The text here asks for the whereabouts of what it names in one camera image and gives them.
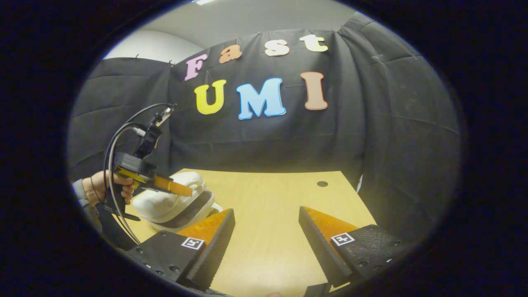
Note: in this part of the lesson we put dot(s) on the ceiling light panel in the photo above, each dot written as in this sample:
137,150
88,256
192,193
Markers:
203,1

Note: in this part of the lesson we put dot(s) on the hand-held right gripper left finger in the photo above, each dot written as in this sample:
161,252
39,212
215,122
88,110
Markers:
216,251

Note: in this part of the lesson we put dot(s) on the black backdrop cloth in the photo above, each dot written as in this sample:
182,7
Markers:
264,140

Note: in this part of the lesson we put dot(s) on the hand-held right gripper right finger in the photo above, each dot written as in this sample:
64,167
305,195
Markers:
317,247

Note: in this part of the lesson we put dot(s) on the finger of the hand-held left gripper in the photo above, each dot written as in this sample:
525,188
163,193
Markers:
173,186

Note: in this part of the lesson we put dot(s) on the white hard-shell suitcase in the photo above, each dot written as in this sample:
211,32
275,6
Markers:
165,202

